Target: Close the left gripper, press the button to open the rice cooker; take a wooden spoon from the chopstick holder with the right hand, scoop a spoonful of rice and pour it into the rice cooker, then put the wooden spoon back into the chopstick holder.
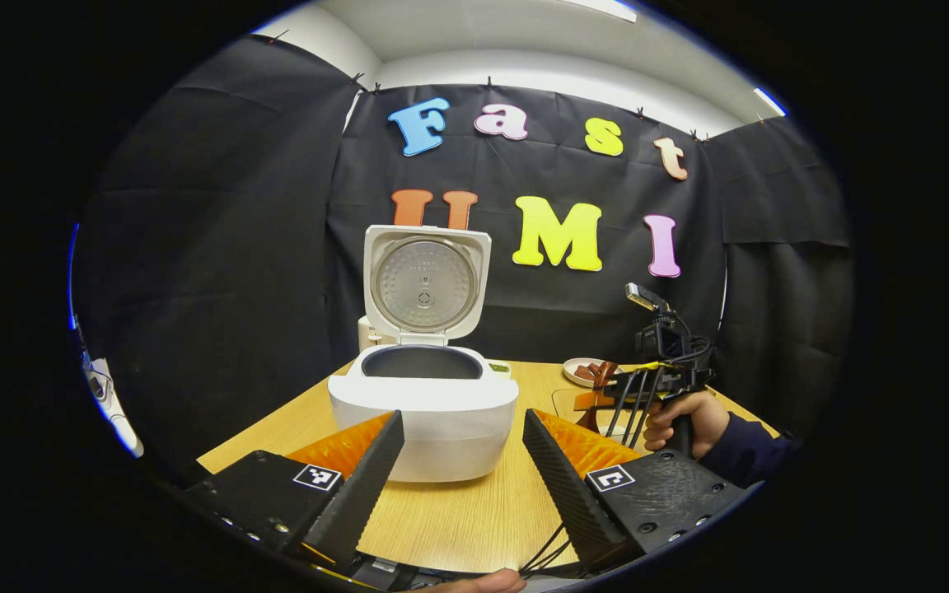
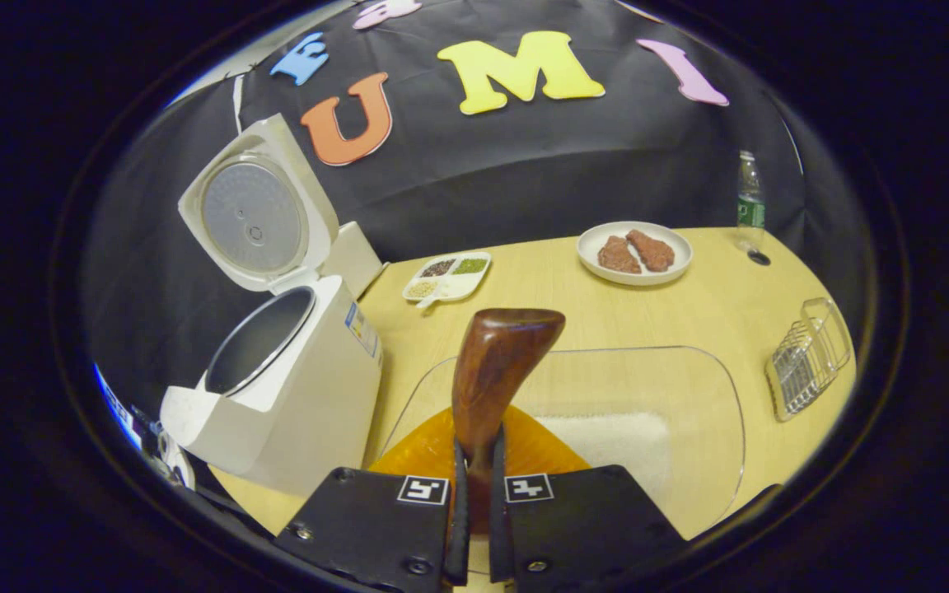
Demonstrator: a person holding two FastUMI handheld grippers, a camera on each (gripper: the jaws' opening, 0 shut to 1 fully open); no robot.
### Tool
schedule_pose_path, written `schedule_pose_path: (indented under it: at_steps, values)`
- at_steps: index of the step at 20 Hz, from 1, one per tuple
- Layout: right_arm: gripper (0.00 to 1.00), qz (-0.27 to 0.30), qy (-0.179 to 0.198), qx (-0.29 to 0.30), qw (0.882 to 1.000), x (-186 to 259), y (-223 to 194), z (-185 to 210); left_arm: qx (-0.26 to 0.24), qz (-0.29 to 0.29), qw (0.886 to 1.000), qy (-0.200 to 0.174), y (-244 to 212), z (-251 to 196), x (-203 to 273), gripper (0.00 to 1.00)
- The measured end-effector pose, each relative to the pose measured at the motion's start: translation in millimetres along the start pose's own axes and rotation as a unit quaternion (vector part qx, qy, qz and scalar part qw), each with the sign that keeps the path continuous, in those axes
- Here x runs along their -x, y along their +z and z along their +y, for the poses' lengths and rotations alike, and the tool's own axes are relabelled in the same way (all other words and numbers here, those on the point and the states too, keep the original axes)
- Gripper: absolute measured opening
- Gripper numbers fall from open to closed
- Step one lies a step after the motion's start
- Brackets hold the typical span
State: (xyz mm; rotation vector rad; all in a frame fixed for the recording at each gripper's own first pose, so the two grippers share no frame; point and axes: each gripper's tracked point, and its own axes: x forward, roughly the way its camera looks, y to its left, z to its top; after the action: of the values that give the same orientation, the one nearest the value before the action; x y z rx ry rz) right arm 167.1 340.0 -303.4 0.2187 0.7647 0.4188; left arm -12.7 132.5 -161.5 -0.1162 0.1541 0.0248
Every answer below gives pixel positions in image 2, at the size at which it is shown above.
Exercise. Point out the clear container of rice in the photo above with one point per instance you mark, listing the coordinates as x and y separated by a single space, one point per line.
647 436

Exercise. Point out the white round plate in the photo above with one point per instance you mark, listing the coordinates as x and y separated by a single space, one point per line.
635 278

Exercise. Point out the white divided grain dish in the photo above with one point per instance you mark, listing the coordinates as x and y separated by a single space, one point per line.
450 276

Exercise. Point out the clear green-label water bottle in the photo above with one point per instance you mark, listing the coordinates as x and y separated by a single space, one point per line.
750 206

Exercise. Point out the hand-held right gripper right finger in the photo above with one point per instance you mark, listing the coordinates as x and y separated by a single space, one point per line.
582 527

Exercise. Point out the brown meat piece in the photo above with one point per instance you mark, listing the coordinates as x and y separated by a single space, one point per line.
619 255
652 249

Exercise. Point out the black bottle cap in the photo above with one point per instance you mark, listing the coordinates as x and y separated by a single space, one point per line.
759 258

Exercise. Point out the black backdrop cloth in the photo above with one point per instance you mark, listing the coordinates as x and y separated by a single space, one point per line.
524 156

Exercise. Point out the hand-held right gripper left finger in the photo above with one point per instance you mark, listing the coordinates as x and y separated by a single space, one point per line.
367 527

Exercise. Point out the white rice cooker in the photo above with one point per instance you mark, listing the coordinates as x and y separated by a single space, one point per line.
310 403

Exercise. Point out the brown wooden spoon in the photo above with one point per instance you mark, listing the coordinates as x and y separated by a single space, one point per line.
495 362

